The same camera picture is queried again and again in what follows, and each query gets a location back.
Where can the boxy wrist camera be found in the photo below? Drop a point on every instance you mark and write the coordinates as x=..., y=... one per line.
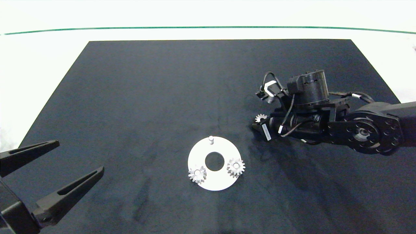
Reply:
x=269, y=88

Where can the round white carrier plate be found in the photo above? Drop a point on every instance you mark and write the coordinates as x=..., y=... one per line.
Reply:
x=214, y=182

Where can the small steel planetary gear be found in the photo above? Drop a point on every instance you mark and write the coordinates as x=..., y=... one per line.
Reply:
x=236, y=173
x=258, y=119
x=197, y=179

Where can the dark mat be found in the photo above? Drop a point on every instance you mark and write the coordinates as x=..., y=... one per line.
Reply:
x=146, y=97

